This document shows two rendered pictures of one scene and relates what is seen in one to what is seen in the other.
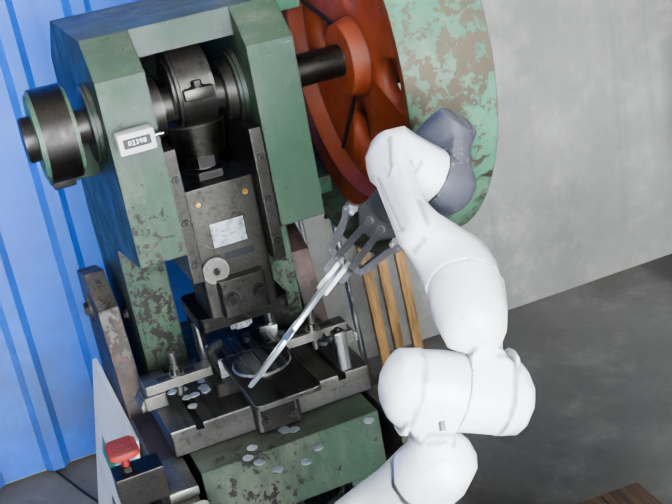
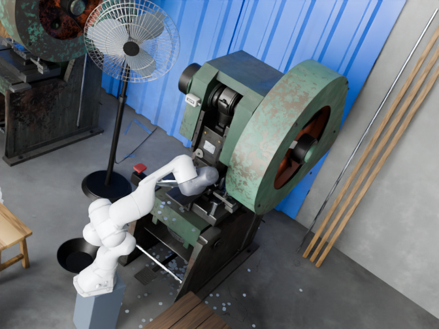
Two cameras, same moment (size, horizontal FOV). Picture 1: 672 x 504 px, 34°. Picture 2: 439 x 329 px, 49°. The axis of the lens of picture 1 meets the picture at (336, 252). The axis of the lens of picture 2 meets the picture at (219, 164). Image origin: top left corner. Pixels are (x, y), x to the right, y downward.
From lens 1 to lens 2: 168 cm
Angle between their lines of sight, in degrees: 40
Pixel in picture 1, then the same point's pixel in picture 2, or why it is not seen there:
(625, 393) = not seen: outside the picture
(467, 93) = (249, 175)
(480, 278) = (127, 205)
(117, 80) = (199, 80)
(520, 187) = (430, 253)
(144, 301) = not seen: hidden behind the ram
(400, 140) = (178, 160)
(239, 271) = (206, 160)
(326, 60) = not seen: hidden behind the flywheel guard
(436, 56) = (247, 155)
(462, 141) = (200, 179)
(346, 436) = (189, 227)
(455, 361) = (106, 215)
